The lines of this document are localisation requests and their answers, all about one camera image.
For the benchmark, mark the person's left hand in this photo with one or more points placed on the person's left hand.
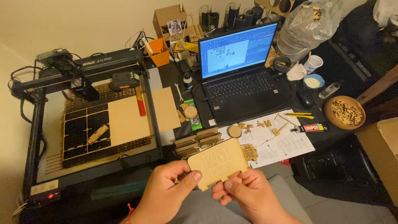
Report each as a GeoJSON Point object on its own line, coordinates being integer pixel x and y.
{"type": "Point", "coordinates": [161, 193]}

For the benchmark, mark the person's right hand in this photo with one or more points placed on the person's right hand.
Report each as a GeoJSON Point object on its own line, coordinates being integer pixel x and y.
{"type": "Point", "coordinates": [255, 199]}

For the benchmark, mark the engraved wooden plate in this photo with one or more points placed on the engraved wooden plate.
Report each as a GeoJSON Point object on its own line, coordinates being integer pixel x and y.
{"type": "Point", "coordinates": [217, 161]}

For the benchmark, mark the person's grey trousers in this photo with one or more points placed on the person's grey trousers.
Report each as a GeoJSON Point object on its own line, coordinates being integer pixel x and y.
{"type": "Point", "coordinates": [202, 211]}

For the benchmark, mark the square patterned wooden tag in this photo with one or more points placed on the square patterned wooden tag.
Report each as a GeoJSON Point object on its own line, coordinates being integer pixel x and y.
{"type": "Point", "coordinates": [249, 152]}

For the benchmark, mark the printed paper sheets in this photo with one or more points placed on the printed paper sheets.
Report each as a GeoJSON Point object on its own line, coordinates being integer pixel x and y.
{"type": "Point", "coordinates": [279, 146]}

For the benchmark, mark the stack of wooden plates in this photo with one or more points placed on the stack of wooden plates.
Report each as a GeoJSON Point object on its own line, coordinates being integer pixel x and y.
{"type": "Point", "coordinates": [199, 141]}

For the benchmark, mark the round wooden disc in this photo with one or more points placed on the round wooden disc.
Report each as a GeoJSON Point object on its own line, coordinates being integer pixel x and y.
{"type": "Point", "coordinates": [234, 131]}
{"type": "Point", "coordinates": [190, 111]}

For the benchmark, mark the small wooden letter pieces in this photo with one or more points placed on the small wooden letter pieces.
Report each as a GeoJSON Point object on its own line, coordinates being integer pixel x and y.
{"type": "Point", "coordinates": [252, 127]}

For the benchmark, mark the thin wooden stick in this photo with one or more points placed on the thin wooden stick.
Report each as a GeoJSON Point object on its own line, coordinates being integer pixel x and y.
{"type": "Point", "coordinates": [287, 119]}
{"type": "Point", "coordinates": [282, 128]}

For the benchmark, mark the green snack packet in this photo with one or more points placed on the green snack packet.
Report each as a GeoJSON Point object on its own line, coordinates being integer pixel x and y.
{"type": "Point", "coordinates": [196, 123]}

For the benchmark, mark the plain plywood sheet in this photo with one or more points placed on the plain plywood sheet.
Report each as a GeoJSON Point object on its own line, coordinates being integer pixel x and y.
{"type": "Point", "coordinates": [130, 121]}

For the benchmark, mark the small notched wooden strip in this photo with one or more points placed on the small notched wooden strip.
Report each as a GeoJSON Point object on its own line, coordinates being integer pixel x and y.
{"type": "Point", "coordinates": [97, 134]}

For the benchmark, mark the glue tube with red label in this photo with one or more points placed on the glue tube with red label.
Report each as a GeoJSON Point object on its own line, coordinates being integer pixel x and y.
{"type": "Point", "coordinates": [311, 128]}

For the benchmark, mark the red cylinder tool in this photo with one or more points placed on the red cylinder tool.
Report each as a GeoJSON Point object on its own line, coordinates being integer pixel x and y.
{"type": "Point", "coordinates": [141, 102]}

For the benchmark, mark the yellow utility knife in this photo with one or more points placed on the yellow utility knife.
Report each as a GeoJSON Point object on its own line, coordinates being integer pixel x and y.
{"type": "Point", "coordinates": [300, 115]}

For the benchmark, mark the small metal wrench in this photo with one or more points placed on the small metal wrench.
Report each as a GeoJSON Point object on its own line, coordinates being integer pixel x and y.
{"type": "Point", "coordinates": [178, 91]}

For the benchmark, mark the black computer mouse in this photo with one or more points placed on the black computer mouse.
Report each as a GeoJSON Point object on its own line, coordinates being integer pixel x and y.
{"type": "Point", "coordinates": [304, 99]}

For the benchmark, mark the small black bottle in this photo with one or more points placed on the small black bottle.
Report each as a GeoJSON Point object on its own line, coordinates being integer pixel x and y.
{"type": "Point", "coordinates": [187, 81]}

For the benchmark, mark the black laptop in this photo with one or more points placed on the black laptop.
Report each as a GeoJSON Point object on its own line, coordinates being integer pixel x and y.
{"type": "Point", "coordinates": [239, 77]}

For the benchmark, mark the wooden bowl with wood pieces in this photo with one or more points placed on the wooden bowl with wood pieces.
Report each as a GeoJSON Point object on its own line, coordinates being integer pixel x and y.
{"type": "Point", "coordinates": [345, 112]}

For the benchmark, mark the blue bowl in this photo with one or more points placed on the blue bowl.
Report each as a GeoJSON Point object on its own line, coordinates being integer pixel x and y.
{"type": "Point", "coordinates": [313, 82]}

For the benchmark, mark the clear small spray bottle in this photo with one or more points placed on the clear small spray bottle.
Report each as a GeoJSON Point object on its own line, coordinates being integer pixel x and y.
{"type": "Point", "coordinates": [330, 89]}

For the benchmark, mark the large brown cardboard carton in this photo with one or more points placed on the large brown cardboard carton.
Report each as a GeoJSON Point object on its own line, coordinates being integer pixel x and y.
{"type": "Point", "coordinates": [379, 152]}

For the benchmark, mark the crumpled white tissue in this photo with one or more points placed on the crumpled white tissue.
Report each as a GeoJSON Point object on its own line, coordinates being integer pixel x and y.
{"type": "Point", "coordinates": [296, 72]}

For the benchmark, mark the black tape roll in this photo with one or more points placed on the black tape roll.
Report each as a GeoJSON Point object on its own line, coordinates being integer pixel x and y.
{"type": "Point", "coordinates": [281, 64]}

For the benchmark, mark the orange pen holder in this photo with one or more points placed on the orange pen holder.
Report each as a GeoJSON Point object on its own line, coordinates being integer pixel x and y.
{"type": "Point", "coordinates": [159, 53]}

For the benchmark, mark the black laser engraver machine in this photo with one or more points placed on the black laser engraver machine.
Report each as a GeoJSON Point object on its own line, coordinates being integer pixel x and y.
{"type": "Point", "coordinates": [93, 70]}

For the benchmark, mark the white paper cup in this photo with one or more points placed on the white paper cup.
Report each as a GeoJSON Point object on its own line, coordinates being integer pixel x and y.
{"type": "Point", "coordinates": [313, 63]}

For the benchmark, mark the yellow tool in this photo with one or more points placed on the yellow tool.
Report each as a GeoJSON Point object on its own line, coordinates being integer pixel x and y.
{"type": "Point", "coordinates": [186, 46]}

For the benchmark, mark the white marker pen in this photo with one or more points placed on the white marker pen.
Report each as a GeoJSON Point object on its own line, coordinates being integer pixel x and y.
{"type": "Point", "coordinates": [146, 44]}

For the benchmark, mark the wooden beam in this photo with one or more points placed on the wooden beam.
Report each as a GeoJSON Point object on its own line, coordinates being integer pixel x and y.
{"type": "Point", "coordinates": [379, 84]}

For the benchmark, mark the open cardboard box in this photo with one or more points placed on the open cardboard box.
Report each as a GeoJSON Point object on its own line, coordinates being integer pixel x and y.
{"type": "Point", "coordinates": [168, 15]}

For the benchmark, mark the large clear plastic bag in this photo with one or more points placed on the large clear plastic bag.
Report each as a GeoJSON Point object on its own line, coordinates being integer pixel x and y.
{"type": "Point", "coordinates": [304, 28]}

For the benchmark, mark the wooden panel with round holes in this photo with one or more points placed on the wooden panel with round holes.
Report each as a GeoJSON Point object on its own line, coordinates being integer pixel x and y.
{"type": "Point", "coordinates": [273, 6]}

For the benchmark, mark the white plastic bag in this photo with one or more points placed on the white plastic bag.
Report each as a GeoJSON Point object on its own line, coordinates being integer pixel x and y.
{"type": "Point", "coordinates": [385, 12]}

